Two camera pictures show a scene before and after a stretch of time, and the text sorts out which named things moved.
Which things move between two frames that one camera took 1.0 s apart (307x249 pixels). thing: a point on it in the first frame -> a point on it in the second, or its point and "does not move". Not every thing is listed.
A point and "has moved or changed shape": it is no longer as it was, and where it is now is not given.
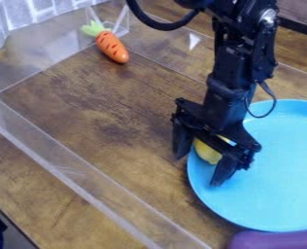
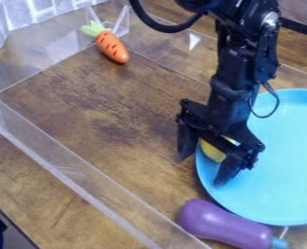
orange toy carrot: (107, 42) does not move
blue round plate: (274, 192) has moved or changed shape
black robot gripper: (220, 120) does not move
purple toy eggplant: (260, 239) -> (210, 220)
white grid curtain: (9, 15) does not move
